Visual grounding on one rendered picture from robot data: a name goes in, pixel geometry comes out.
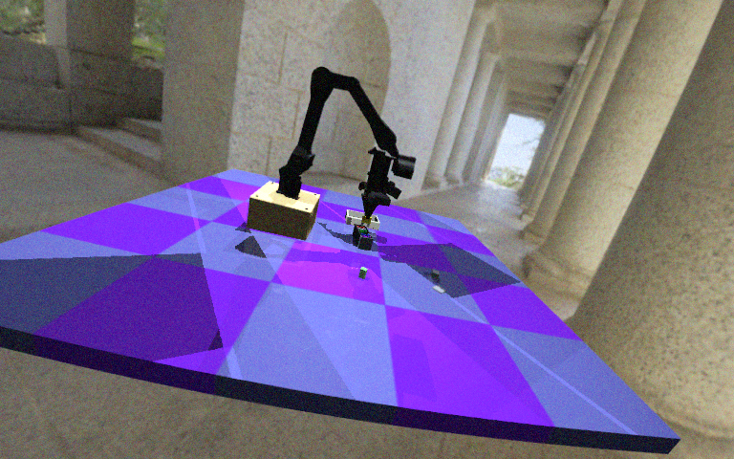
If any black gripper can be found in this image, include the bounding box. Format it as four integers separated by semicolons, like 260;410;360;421
358;169;391;219

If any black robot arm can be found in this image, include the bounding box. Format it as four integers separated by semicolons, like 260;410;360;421
276;66;417;198

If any white tray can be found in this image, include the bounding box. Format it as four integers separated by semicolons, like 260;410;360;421
345;209;380;230

